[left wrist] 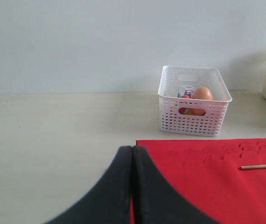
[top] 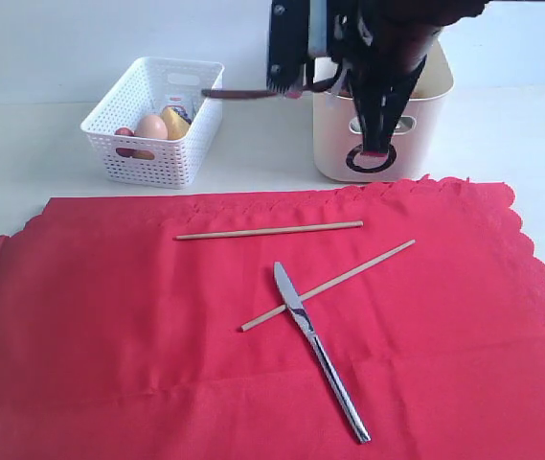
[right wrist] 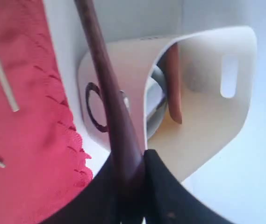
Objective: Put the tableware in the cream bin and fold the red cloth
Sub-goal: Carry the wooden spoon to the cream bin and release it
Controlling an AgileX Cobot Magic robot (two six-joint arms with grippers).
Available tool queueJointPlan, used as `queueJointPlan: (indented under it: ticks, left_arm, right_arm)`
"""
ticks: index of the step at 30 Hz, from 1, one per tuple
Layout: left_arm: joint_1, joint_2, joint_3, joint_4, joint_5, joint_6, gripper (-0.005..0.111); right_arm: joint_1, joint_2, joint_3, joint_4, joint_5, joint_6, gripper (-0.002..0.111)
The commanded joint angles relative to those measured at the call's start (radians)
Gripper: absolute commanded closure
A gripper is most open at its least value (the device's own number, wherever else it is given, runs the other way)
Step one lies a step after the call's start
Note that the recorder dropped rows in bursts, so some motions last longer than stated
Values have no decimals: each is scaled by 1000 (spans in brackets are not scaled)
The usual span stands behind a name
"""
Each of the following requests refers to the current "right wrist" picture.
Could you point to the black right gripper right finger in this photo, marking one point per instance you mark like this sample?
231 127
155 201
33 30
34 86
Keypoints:
168 202

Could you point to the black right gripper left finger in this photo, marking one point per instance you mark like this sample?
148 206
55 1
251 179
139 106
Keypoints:
101 202

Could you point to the brown wooden spoon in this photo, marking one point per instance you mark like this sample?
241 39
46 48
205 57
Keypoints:
126 154

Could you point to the white ceramic bowl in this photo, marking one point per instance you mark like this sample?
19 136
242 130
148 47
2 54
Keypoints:
156 101

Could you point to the brown wooden plate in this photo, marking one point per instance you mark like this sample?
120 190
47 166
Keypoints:
172 69

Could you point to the red table cloth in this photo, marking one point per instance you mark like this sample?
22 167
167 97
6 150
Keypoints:
44 163

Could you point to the cream plastic bin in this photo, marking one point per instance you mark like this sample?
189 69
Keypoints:
216 68

